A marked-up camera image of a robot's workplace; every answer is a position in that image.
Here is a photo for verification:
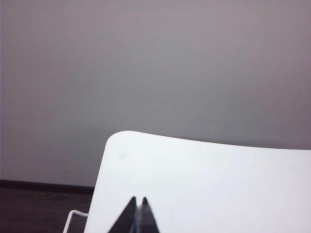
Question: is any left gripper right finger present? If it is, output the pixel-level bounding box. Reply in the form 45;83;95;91
137;196;161;233

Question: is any dark baseboard strip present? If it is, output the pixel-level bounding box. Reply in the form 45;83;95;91
0;179;96;193

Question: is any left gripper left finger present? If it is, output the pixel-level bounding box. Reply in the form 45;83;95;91
106;196;138;233

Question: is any white metal wire frame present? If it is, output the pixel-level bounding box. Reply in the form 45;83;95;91
62;209;90;233

